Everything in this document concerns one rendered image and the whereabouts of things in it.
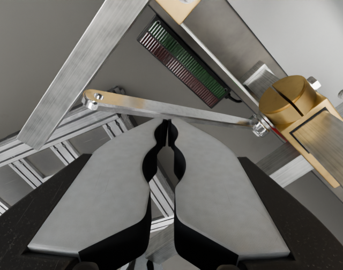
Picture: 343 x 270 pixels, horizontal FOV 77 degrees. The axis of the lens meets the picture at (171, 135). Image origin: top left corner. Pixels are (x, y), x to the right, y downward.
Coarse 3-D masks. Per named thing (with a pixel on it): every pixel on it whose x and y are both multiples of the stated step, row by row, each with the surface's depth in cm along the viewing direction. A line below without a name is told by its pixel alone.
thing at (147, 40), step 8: (144, 40) 32; (152, 40) 32; (152, 48) 33; (160, 48) 33; (160, 56) 34; (168, 56) 34; (168, 64) 34; (176, 64) 34; (176, 72) 35; (184, 72) 35; (184, 80) 36; (192, 80) 36; (192, 88) 36; (200, 88) 36; (200, 96) 37; (208, 96) 37; (208, 104) 38
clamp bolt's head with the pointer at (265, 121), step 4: (260, 112) 23; (260, 116) 23; (264, 116) 22; (260, 120) 23; (264, 120) 23; (268, 120) 22; (264, 124) 23; (268, 124) 23; (272, 124) 22; (268, 128) 23; (272, 128) 25; (276, 132) 26; (280, 136) 27
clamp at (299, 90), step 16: (288, 80) 22; (304, 80) 20; (272, 96) 22; (288, 96) 21; (304, 96) 20; (320, 96) 20; (272, 112) 21; (288, 112) 20; (304, 112) 20; (336, 112) 20; (288, 128) 21
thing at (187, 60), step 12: (156, 24) 31; (156, 36) 32; (168, 36) 32; (168, 48) 33; (180, 48) 33; (180, 60) 34; (192, 60) 34; (192, 72) 35; (204, 72) 35; (204, 84) 36; (216, 84) 36
